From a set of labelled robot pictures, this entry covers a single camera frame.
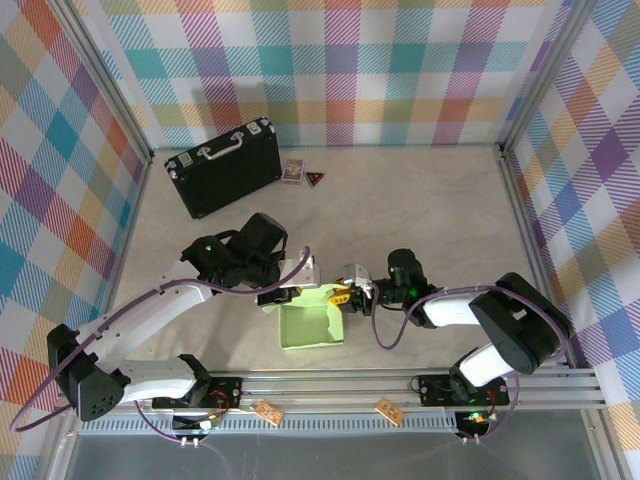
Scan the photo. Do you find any light green paper box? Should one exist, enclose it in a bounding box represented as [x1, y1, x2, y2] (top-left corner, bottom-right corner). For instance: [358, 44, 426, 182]
[262, 282, 347, 351]

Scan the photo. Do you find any small playing card box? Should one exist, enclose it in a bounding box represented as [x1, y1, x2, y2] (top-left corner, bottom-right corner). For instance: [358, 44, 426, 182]
[281, 157, 306, 185]

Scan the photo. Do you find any orange printed tag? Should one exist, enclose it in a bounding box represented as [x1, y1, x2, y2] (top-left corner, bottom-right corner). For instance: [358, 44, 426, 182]
[374, 397, 404, 426]
[252, 399, 285, 426]

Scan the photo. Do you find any black briefcase with silver handle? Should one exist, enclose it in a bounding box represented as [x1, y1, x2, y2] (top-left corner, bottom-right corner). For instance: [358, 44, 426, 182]
[165, 117, 284, 220]

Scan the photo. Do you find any aluminium base frame rail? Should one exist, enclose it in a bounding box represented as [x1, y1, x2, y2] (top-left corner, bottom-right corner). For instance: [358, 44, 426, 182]
[52, 329, 607, 417]

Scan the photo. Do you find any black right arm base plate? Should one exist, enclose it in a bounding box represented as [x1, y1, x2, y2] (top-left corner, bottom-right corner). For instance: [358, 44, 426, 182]
[417, 372, 511, 407]

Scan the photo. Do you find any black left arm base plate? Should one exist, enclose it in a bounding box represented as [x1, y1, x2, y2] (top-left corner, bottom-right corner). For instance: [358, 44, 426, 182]
[152, 375, 245, 412]

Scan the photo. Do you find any grey slotted cable duct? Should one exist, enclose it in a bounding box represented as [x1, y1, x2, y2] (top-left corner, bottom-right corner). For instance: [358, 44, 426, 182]
[79, 417, 459, 436]

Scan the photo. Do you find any aluminium side frame rail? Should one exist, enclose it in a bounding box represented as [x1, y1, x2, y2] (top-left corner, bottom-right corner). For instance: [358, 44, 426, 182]
[492, 143, 574, 369]

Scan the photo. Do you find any aluminium left corner post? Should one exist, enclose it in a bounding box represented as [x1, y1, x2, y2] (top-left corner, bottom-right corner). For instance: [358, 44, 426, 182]
[47, 0, 155, 165]

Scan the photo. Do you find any aluminium corner post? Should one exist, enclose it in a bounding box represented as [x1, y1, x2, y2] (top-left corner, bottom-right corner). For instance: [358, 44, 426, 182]
[492, 0, 601, 156]
[47, 0, 155, 165]

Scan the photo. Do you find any aluminium right corner post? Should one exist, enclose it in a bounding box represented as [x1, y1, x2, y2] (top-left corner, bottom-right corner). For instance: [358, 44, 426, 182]
[492, 0, 601, 156]

